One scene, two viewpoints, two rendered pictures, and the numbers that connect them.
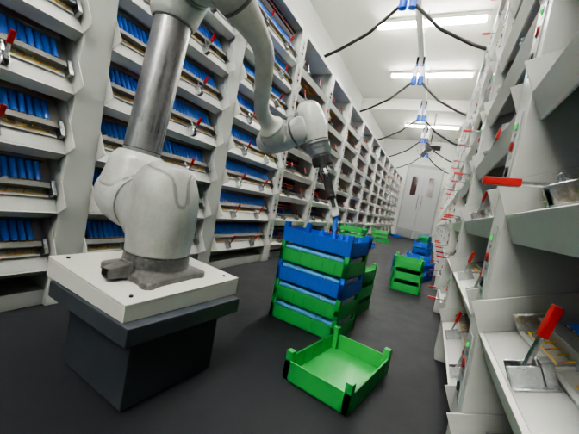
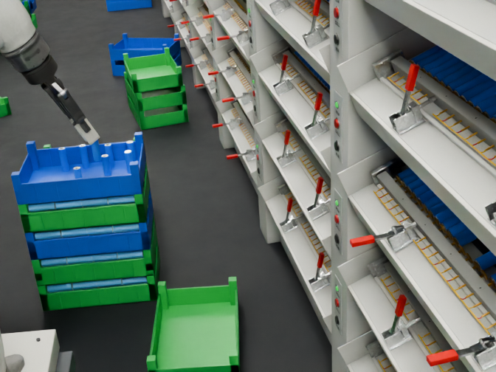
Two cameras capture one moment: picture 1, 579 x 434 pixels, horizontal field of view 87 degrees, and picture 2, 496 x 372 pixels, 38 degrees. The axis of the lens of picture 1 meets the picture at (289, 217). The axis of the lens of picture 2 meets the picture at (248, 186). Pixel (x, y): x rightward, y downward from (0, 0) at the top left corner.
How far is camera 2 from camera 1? 0.83 m
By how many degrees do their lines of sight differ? 42
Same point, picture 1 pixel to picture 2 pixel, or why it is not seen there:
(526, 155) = (353, 145)
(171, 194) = not seen: outside the picture
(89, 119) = not seen: outside the picture
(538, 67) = (349, 70)
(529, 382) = (397, 341)
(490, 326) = (354, 278)
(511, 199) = (350, 183)
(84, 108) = not seen: outside the picture
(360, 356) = (201, 300)
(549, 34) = (351, 38)
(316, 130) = (19, 32)
